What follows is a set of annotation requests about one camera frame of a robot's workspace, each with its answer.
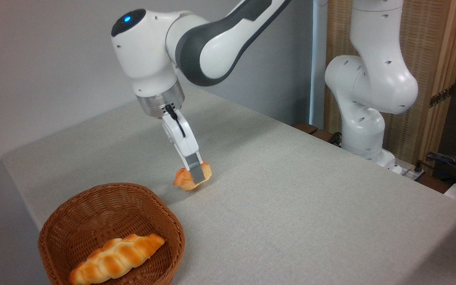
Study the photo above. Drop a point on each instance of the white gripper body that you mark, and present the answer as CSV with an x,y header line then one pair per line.
x,y
184,140

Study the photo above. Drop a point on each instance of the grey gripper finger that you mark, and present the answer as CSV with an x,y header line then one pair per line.
x,y
197,170

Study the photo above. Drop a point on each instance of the round flower-shaped bread bun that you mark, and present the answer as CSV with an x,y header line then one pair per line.
x,y
183,180

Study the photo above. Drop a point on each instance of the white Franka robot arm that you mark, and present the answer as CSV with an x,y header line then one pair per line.
x,y
149,51

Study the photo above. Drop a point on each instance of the long twisted bread loaf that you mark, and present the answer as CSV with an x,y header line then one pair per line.
x,y
113,259

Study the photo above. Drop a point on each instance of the grey tablecloth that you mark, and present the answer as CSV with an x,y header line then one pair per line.
x,y
291,206

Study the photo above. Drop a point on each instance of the brown wicker basket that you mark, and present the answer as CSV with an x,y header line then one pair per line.
x,y
93,213

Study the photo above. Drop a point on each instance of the metal screen hinge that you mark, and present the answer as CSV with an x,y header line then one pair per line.
x,y
441,96

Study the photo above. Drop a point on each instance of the white vertical post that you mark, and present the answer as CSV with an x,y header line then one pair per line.
x,y
318,59

